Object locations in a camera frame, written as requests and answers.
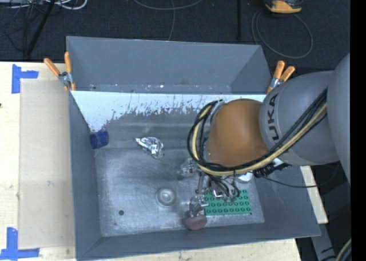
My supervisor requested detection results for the grey metal bin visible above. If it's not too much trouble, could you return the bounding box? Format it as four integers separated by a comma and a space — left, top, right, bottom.
65, 35, 323, 261

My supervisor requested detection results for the crumpled silver foil packet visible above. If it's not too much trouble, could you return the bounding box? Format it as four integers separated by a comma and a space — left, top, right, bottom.
135, 136, 165, 159

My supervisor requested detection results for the clear plastic piece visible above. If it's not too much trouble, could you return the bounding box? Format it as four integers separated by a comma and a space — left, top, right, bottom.
176, 157, 201, 180

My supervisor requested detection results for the green studded flat plate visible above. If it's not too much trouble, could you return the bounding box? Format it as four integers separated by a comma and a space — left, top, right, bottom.
203, 189, 253, 216

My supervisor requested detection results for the black cylinder on white bracket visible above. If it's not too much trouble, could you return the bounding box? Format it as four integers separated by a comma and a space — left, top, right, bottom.
238, 159, 292, 183

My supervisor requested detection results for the red-brown round disc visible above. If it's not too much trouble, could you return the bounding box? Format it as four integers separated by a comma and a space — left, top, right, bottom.
182, 214, 208, 231

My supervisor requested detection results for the pale wood flat board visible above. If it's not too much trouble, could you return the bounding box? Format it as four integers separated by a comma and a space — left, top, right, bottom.
17, 78, 76, 251

